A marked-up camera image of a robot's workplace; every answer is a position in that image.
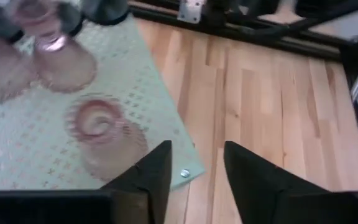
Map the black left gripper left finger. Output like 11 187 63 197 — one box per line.
101 140 173 224

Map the grey metal plate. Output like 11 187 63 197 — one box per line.
308 8 358 43

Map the green perforated metal riser shelf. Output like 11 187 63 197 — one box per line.
0 12 206 192

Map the silver metal bracket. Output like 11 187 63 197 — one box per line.
177 0 205 25

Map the thick black cable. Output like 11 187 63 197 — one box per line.
225 17 326 43

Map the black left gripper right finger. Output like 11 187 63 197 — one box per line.
223 141 333 224

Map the black table edge rail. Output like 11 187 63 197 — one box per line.
128 0 358 190

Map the small clear glass holder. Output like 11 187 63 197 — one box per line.
64 95 149 184

